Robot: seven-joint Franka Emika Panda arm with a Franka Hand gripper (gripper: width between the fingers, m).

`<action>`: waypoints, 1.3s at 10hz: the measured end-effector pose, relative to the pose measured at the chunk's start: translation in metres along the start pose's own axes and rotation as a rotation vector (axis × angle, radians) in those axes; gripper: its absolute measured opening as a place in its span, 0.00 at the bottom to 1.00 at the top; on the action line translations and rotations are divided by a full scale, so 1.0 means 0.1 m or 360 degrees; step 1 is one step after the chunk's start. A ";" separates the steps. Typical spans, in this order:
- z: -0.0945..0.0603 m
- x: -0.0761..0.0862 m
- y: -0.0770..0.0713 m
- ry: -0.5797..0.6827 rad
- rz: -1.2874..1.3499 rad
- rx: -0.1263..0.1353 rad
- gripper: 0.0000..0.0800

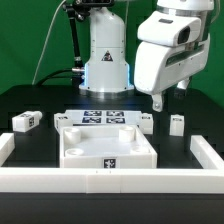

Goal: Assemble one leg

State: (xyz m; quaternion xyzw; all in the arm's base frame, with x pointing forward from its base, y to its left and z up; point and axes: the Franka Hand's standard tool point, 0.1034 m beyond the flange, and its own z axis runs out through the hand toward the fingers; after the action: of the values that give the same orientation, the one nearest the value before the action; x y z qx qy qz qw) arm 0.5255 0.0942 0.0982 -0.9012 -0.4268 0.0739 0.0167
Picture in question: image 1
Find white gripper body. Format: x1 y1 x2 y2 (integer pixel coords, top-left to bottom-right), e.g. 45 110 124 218
134 11 210 95

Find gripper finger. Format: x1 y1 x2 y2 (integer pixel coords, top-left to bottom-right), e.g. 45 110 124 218
175 78 191 98
152 93 164 112

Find white square table top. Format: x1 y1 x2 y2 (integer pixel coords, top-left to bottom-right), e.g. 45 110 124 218
59 125 157 169

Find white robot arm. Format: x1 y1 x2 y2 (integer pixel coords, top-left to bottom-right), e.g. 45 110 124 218
80 0 216 112

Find white U-shaped obstacle fence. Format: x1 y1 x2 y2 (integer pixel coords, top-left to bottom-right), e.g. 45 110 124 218
0 133 224 194

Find black cable connector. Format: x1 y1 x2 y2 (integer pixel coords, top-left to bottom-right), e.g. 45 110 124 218
36 67 85 86

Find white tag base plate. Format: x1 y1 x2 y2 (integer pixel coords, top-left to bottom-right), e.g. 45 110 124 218
65 110 141 125

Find grey cable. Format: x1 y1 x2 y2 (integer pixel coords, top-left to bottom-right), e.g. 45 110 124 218
31 0 68 86

